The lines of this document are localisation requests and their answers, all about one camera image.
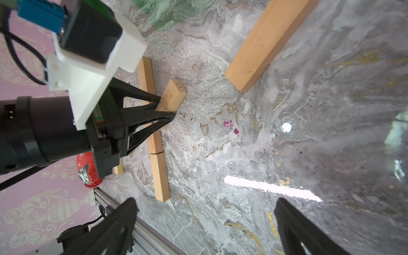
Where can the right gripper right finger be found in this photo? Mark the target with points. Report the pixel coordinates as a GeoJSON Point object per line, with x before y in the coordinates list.
{"type": "Point", "coordinates": [297, 233]}

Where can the aluminium front rail frame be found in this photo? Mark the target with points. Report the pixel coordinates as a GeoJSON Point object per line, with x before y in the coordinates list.
{"type": "Point", "coordinates": [147, 241]}

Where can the natural block cluster horizontal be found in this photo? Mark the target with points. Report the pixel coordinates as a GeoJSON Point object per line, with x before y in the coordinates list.
{"type": "Point", "coordinates": [155, 144]}

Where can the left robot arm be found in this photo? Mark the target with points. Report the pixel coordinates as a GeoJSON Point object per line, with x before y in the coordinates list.
{"type": "Point", "coordinates": [41, 131]}

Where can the natural wooden block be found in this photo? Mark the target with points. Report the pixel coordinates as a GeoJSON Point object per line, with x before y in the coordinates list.
{"type": "Point", "coordinates": [118, 170]}

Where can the red snack bag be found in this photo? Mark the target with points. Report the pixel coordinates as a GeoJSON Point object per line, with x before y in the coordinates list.
{"type": "Point", "coordinates": [87, 170]}

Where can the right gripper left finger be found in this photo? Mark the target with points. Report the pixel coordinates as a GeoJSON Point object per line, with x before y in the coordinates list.
{"type": "Point", "coordinates": [112, 236]}

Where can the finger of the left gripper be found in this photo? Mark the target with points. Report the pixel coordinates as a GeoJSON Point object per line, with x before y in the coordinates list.
{"type": "Point", "coordinates": [120, 90]}
{"type": "Point", "coordinates": [140, 124]}

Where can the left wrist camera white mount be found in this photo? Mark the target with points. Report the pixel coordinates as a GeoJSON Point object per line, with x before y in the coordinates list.
{"type": "Point", "coordinates": [91, 42]}

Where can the natural block cluster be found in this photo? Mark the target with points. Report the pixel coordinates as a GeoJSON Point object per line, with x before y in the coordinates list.
{"type": "Point", "coordinates": [145, 76]}
{"type": "Point", "coordinates": [173, 96]}
{"type": "Point", "coordinates": [277, 24]}
{"type": "Point", "coordinates": [160, 178]}

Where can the natural block cluster bottom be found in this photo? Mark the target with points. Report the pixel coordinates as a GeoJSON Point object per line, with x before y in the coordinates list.
{"type": "Point", "coordinates": [160, 178]}

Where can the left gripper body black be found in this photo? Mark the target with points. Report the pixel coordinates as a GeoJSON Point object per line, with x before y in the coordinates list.
{"type": "Point", "coordinates": [105, 128]}

